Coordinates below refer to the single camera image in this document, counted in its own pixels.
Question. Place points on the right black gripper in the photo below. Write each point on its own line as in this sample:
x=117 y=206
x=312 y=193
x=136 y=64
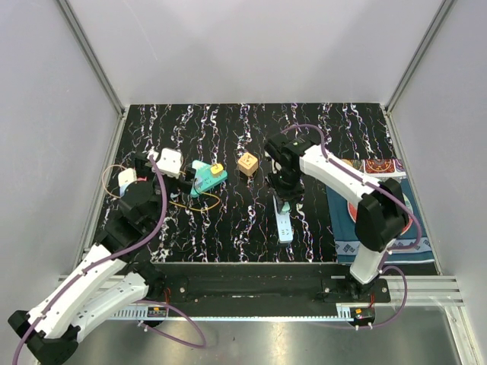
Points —
x=294 y=196

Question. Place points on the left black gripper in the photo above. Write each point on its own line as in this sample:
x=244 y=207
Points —
x=183 y=185

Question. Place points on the blue cube charger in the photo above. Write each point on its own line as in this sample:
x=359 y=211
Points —
x=197 y=185

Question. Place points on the teal triangular power strip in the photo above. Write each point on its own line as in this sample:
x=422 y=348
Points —
x=203 y=171

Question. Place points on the yellow cube charger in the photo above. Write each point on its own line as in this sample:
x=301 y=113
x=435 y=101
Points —
x=216 y=170

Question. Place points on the wooden cube charger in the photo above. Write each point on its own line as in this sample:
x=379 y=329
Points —
x=248 y=164

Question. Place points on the white cube charger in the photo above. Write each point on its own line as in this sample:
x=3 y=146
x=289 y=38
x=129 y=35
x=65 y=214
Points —
x=126 y=177

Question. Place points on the round blue power strip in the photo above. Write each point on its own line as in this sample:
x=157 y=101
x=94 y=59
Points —
x=122 y=190

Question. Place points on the green cube charger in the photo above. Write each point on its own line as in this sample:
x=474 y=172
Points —
x=285 y=208

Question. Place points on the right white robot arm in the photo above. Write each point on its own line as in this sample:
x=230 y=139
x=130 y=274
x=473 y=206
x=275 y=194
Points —
x=381 y=211

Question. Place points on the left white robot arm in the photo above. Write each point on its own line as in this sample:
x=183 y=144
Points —
x=48 y=330

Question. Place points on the red and green plate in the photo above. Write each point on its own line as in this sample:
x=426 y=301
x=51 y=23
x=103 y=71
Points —
x=352 y=210

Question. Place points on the blue placemat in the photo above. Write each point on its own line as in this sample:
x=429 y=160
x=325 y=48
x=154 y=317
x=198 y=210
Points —
x=347 y=244

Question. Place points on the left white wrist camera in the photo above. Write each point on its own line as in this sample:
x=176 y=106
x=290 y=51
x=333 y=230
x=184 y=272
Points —
x=168 y=161

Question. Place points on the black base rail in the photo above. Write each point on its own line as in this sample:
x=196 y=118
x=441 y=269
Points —
x=312 y=279

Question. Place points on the left aluminium post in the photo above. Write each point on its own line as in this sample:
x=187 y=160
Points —
x=87 y=49

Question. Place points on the aluminium post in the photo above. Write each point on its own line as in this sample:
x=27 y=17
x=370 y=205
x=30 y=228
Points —
x=87 y=49
x=425 y=43

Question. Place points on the right aluminium post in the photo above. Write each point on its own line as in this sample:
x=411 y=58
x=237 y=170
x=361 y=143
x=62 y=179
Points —
x=425 y=43

